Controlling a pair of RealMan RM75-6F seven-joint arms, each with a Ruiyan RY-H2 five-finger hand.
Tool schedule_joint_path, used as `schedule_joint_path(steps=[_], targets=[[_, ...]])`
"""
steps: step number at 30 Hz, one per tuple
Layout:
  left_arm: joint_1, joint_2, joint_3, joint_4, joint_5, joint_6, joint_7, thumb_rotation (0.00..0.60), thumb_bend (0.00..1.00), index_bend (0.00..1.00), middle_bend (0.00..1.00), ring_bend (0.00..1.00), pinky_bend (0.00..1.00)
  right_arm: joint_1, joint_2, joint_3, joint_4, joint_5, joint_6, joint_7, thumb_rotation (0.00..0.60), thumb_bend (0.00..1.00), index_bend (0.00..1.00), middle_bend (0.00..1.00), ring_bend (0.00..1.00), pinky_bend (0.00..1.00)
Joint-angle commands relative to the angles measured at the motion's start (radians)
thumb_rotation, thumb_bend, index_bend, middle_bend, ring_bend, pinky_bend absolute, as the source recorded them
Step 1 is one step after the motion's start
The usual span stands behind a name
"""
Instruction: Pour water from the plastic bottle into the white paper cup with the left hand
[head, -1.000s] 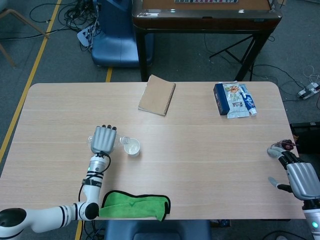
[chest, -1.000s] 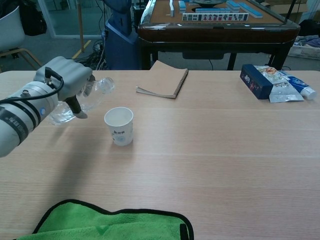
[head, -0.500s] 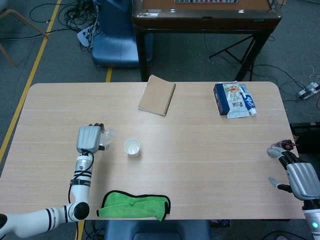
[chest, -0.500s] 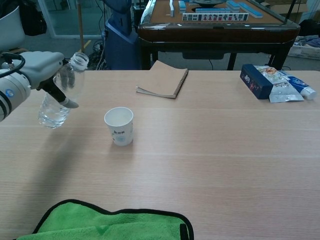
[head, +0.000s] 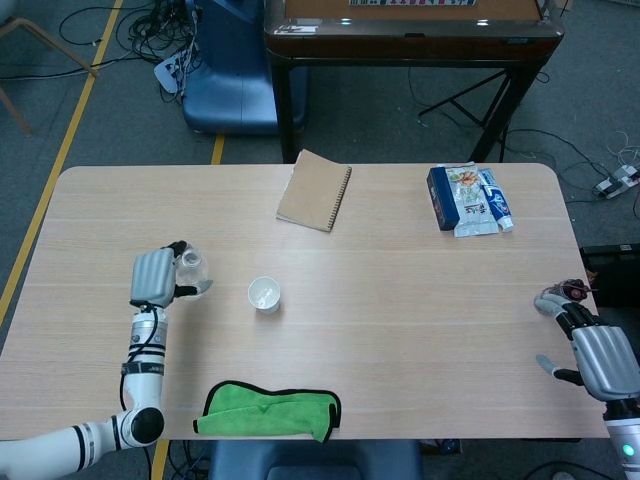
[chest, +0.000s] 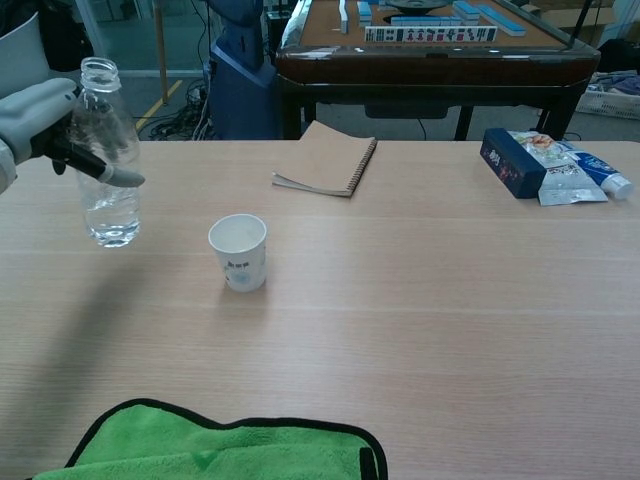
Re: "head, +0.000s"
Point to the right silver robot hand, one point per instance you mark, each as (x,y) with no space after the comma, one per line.
(605,362)

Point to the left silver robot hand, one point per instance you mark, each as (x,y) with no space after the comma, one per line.
(152,277)

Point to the transparent plastic bottle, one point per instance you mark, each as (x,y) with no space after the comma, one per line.
(192,267)

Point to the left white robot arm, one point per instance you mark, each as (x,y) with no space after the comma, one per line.
(145,380)

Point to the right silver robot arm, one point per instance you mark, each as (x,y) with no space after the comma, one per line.
(625,442)

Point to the white paper cup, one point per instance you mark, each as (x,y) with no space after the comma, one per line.
(264,296)

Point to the small dark red object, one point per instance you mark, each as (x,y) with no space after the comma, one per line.
(575,288)

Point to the black box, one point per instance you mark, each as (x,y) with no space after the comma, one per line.
(617,280)

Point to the white shoe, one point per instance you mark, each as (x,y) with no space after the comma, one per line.
(564,476)

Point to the green cloth with black edge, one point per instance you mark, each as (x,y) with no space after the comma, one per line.
(270,412)

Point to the grey white power strip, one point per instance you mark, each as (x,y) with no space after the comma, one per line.
(617,180)

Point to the brown spiral notebook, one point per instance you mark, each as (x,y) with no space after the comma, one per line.
(315,192)

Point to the blue white toothpaste tube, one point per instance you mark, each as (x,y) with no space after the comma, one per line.
(497,200)

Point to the white power strip with plugs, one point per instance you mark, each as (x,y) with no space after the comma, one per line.
(172,70)

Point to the white green snack packet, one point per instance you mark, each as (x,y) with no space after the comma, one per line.
(470,200)

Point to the blue machine base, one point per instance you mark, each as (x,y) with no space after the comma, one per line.
(230,75)

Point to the dark blue cardboard box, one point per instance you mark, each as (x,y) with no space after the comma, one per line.
(442,200)

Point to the dark blue padded seat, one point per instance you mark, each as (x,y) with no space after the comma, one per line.
(315,460)

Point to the wooden chair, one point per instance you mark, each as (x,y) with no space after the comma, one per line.
(35,32)

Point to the black tripod legs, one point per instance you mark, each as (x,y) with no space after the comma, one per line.
(462,102)

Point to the brown mahjong table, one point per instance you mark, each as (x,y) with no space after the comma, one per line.
(400,45)

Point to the row of mahjong tiles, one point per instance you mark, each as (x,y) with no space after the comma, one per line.
(410,2)

